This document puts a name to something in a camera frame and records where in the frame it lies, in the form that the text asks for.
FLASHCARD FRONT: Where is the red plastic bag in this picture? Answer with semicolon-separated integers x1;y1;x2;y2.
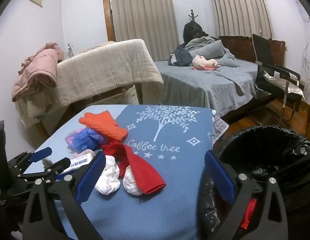
240;198;257;229

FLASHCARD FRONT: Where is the white blue cardboard box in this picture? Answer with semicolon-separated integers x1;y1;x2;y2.
61;152;95;174

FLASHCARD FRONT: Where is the pink sock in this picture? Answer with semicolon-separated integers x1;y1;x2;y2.
73;149;95;158

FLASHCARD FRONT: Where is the blue plastic bag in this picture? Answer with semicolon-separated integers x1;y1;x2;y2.
65;127;108;153

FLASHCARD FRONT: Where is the orange foam net sleeve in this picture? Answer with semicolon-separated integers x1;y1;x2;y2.
79;111;128;142

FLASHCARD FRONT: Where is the red cloth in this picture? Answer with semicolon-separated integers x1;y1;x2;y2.
101;141;166;194

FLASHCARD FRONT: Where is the black lined trash bin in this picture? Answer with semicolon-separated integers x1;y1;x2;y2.
197;126;310;239

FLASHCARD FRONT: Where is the pink padded jacket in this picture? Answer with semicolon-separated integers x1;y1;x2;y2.
11;42;64;102

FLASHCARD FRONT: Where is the beige quilt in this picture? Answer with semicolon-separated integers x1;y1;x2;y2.
26;39;164;118

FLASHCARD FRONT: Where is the blue coffee tree mat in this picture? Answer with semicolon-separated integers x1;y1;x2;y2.
23;104;229;240

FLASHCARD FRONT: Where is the silver cushion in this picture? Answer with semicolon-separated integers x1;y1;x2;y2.
263;71;304;99

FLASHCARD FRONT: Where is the bed with grey sheet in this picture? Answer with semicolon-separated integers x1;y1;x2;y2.
155;59;270;117

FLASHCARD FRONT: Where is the black office chair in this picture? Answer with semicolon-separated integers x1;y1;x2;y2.
251;34;303;126

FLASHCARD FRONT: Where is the dark clothes pile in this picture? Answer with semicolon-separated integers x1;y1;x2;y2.
168;45;193;67

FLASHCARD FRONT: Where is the pink plush toy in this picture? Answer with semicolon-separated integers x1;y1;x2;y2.
192;55;221;70

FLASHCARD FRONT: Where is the wooden bed headboard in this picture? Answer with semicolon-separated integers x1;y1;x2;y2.
219;36;286;66

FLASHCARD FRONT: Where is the left beige curtain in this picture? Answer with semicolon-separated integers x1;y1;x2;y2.
111;0;179;61

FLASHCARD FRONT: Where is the beige curtain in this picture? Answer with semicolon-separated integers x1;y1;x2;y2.
214;0;272;40
111;0;179;61

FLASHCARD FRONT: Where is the grey pillow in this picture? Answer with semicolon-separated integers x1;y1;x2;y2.
189;40;228;60

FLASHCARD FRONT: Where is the wooden coat rack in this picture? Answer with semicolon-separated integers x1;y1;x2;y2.
183;9;208;45

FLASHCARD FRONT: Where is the right beige curtain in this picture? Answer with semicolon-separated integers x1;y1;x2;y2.
214;0;272;40

